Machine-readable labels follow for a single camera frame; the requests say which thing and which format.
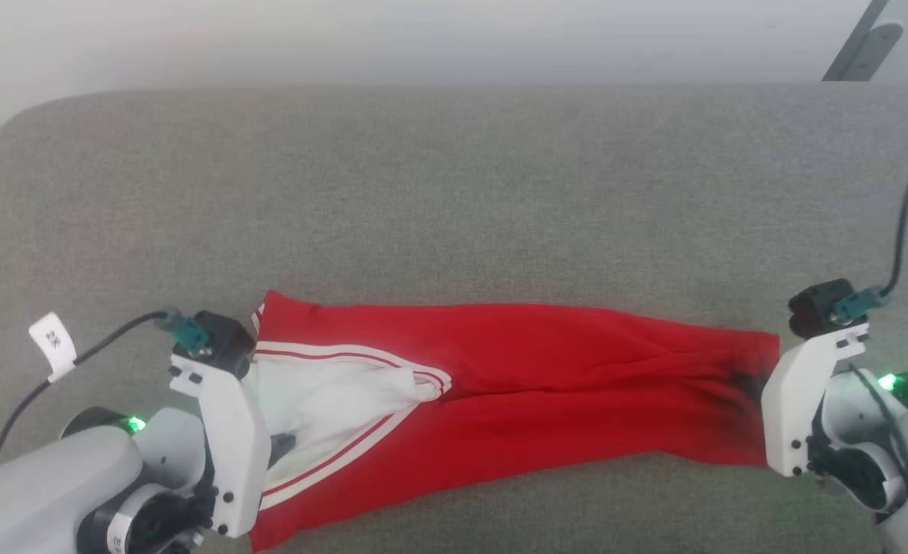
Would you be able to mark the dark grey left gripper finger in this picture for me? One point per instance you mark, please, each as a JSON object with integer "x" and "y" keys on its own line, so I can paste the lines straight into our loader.
{"x": 282, "y": 449}

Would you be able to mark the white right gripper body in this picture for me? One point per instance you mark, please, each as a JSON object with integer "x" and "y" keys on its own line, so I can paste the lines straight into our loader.
{"x": 792, "y": 408}

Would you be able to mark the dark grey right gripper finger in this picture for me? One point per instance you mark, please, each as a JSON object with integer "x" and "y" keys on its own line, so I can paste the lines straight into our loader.
{"x": 750, "y": 386}

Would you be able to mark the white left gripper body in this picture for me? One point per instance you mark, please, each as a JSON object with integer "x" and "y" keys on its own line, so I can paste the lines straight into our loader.
{"x": 235, "y": 454}

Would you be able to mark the red basketball jersey white trim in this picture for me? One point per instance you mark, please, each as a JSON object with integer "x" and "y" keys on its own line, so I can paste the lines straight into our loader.
{"x": 539, "y": 362}

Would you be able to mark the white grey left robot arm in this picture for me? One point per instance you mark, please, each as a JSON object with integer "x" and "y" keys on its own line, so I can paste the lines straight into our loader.
{"x": 38, "y": 492}

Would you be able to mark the grey fabric sofa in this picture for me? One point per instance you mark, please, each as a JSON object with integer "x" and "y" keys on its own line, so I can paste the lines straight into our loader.
{"x": 462, "y": 192}

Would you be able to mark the grey metal pole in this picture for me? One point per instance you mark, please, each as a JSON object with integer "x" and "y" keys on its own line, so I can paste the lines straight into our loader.
{"x": 854, "y": 38}

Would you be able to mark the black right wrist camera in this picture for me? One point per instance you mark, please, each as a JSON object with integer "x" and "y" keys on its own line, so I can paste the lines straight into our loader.
{"x": 816, "y": 304}

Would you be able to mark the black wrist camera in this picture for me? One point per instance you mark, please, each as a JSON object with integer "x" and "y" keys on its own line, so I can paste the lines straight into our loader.
{"x": 223, "y": 338}
{"x": 816, "y": 304}

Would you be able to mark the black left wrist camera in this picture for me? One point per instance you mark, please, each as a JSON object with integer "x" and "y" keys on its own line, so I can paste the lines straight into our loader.
{"x": 223, "y": 338}

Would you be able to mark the grey metal bracket plate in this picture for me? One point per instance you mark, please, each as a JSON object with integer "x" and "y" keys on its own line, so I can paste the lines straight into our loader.
{"x": 877, "y": 50}

